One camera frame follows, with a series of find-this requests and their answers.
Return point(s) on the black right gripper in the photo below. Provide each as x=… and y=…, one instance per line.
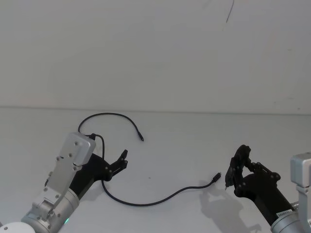
x=262, y=191

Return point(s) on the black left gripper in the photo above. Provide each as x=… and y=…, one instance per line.
x=90, y=173

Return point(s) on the white table cloth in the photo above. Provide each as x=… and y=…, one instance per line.
x=170, y=157

